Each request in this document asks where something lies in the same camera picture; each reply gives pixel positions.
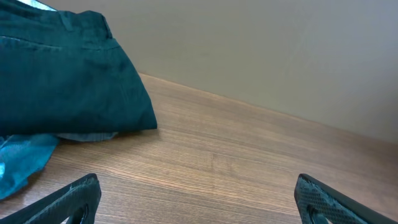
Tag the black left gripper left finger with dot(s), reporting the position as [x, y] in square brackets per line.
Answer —
[75, 203]

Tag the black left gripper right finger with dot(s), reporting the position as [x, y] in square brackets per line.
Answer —
[318, 203]

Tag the light blue folded garment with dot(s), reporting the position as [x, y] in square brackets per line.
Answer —
[24, 155]

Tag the dark green folded trousers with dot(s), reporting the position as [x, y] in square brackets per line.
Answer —
[64, 72]

